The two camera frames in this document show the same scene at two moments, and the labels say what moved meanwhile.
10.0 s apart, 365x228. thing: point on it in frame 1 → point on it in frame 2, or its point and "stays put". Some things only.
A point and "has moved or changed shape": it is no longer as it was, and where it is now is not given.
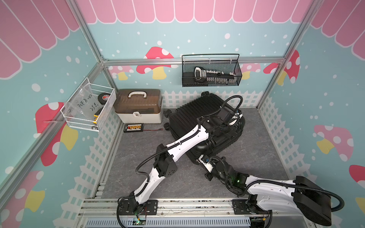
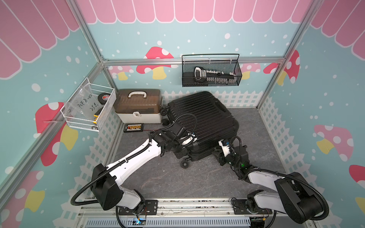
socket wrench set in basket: x=212 y=77 stays put
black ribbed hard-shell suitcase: x=184 y=116 has moved or changed shape
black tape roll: x=103 y=98 stays put
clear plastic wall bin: x=89 y=106 stays put
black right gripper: x=207 y=175 → x=221 y=156
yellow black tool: x=96 y=115 stays put
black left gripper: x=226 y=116 → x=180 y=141
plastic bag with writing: x=83 y=103 stays put
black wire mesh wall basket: x=211 y=70 stays put
